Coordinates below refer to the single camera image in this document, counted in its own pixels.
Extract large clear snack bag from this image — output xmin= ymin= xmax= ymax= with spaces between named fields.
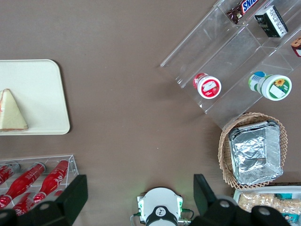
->
xmin=238 ymin=192 xmax=276 ymax=213

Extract triangular white bread sandwich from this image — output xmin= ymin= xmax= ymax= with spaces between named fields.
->
xmin=0 ymin=89 xmax=29 ymax=133

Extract clear acrylic stepped shelf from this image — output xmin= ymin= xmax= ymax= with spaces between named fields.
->
xmin=159 ymin=0 xmax=301 ymax=129

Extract black and white carton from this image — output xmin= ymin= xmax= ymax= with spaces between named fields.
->
xmin=254 ymin=5 xmax=289 ymax=39

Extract clear acrylic bottle rack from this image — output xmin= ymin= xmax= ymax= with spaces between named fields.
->
xmin=0 ymin=154 xmax=79 ymax=210

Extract teal snack box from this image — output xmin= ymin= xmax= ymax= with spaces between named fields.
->
xmin=281 ymin=213 xmax=295 ymax=223

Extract red lid yogurt cup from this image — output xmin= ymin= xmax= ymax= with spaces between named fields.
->
xmin=193 ymin=73 xmax=222 ymax=99

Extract green lid yogurt cup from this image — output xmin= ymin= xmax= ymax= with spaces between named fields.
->
xmin=248 ymin=71 xmax=293 ymax=101

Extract cream rectangular serving tray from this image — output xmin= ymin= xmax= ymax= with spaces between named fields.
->
xmin=0 ymin=59 xmax=71 ymax=136

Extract small clear snack bag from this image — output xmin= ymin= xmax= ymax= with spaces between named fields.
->
xmin=270 ymin=197 xmax=301 ymax=213

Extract light tan wicker basket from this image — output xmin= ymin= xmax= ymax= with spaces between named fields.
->
xmin=218 ymin=112 xmax=289 ymax=190

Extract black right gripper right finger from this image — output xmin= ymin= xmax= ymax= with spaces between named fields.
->
xmin=192 ymin=173 xmax=250 ymax=226

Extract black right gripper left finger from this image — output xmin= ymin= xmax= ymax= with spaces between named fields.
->
xmin=28 ymin=174 xmax=88 ymax=226

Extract foil wrapped packages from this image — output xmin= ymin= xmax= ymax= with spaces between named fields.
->
xmin=227 ymin=120 xmax=284 ymax=185

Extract white rectangular snack tray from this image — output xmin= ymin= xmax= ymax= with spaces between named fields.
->
xmin=232 ymin=186 xmax=301 ymax=226

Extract red cookie box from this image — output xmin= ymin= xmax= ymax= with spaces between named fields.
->
xmin=290 ymin=35 xmax=301 ymax=58

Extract brown Snickers bar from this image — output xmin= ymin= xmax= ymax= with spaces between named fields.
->
xmin=226 ymin=0 xmax=259 ymax=24

